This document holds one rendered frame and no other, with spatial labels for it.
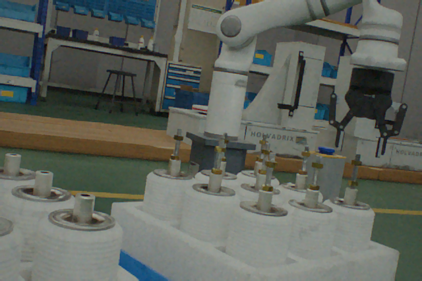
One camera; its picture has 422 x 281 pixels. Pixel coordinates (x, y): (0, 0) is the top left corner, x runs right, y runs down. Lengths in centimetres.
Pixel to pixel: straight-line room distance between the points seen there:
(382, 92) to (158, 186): 44
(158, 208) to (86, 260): 38
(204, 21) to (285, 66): 412
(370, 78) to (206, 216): 37
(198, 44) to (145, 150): 467
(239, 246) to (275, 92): 256
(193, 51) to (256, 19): 600
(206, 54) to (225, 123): 605
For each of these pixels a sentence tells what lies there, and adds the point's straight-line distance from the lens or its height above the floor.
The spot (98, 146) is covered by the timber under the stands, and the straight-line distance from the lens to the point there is 268.
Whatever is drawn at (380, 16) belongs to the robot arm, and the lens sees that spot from 96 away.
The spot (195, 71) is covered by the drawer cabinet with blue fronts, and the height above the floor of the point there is 61.
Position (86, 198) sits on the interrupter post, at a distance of 59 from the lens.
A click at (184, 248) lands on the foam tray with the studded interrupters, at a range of 83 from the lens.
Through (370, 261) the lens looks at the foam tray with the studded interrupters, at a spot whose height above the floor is 17.
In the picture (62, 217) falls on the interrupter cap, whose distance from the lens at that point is 61.
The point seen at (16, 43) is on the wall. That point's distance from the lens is 903.
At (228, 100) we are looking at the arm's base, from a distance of 131.
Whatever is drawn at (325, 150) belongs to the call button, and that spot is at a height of 32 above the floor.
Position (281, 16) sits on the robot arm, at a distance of 128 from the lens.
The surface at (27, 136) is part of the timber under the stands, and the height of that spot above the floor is 6.
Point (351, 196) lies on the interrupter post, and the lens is 98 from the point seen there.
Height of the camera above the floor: 42
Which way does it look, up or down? 5 degrees down
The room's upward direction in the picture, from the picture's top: 9 degrees clockwise
